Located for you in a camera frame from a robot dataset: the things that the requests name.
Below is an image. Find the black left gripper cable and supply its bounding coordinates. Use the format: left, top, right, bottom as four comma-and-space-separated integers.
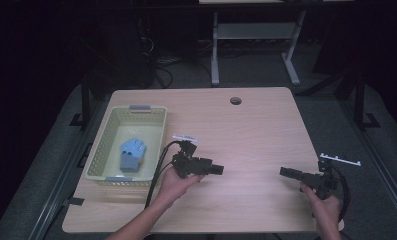
144, 140, 187, 210

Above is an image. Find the person's right hand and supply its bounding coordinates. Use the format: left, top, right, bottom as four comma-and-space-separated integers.
299, 182, 342, 228

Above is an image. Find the aluminium rail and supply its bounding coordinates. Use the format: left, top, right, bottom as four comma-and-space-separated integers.
27, 99, 105, 240
339, 99, 397, 231

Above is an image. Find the white metal desk frame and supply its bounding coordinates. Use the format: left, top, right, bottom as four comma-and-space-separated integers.
199, 0, 357, 87

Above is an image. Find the bundle of floor cables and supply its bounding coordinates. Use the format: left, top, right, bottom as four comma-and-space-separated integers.
137, 19, 215, 89

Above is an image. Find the pale yellow plastic basket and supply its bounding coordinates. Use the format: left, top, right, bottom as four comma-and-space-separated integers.
84, 104, 168, 187

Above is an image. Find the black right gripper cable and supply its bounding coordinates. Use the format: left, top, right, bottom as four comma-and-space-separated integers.
330, 164, 352, 224

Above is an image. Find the black metal stand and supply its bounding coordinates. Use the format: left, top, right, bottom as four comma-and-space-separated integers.
352, 71, 382, 132
69, 74, 92, 132

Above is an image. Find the person's left hand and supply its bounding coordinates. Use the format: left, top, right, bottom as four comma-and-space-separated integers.
156, 166, 206, 210

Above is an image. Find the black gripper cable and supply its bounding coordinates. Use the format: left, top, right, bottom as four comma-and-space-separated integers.
330, 164, 352, 224
144, 140, 187, 210

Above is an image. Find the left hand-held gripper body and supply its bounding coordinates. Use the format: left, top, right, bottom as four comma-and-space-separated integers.
170, 133, 214, 180

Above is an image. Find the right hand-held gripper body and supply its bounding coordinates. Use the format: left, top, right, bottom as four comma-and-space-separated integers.
299, 152, 362, 201

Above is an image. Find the black tape strip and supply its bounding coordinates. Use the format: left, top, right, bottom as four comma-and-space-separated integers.
63, 196, 86, 207

